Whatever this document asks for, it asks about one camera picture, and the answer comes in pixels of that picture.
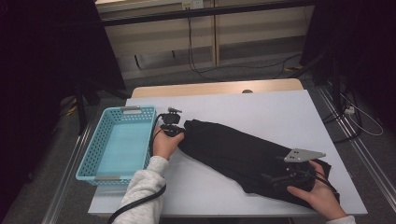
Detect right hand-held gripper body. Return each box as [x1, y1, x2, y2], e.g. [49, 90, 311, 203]
[272, 148, 327, 192]

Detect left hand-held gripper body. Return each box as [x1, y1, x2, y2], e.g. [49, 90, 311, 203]
[159, 106, 187, 138]

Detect black pants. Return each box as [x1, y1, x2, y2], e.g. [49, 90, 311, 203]
[177, 119, 332, 210]

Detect light blue plastic basket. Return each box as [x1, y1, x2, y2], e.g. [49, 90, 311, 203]
[76, 105, 160, 188]

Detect person's left hand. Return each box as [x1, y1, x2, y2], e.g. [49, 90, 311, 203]
[151, 126, 186, 161]

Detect person's right hand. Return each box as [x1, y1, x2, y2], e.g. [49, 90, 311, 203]
[286, 160, 347, 222]

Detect black metal stand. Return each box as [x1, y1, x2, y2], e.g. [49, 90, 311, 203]
[288, 50, 344, 107]

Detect black tripod stand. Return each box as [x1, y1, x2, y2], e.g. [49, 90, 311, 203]
[74, 78, 133, 136]

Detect black horizontal bar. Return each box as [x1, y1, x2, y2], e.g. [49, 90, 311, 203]
[100, 0, 316, 28]

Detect narrow black curtain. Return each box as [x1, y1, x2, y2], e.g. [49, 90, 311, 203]
[300, 0, 396, 133]

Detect wide black curtain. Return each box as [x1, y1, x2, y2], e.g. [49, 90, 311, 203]
[0, 0, 126, 218]

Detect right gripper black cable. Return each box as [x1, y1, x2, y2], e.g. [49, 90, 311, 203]
[311, 173, 341, 203]

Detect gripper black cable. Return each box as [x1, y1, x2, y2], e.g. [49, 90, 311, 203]
[311, 173, 341, 203]
[106, 113, 168, 224]

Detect long metal floor rail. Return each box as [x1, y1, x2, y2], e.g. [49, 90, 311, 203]
[317, 85, 396, 203]

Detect hanging black cable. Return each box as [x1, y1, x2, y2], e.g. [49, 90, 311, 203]
[186, 17, 304, 83]

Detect black floor cable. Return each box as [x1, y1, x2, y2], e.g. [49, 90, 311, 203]
[321, 87, 364, 145]

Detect white floor cable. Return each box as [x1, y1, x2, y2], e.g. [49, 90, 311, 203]
[340, 92, 384, 137]

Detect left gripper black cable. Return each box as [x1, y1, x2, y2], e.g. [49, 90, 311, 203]
[106, 113, 168, 224]

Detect yellow floor cable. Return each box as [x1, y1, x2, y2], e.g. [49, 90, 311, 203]
[60, 97, 78, 118]

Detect white wall socket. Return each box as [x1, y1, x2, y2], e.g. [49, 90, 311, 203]
[181, 0, 204, 10]

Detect short metal floor rail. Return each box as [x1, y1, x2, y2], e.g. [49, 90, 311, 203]
[41, 124, 95, 224]

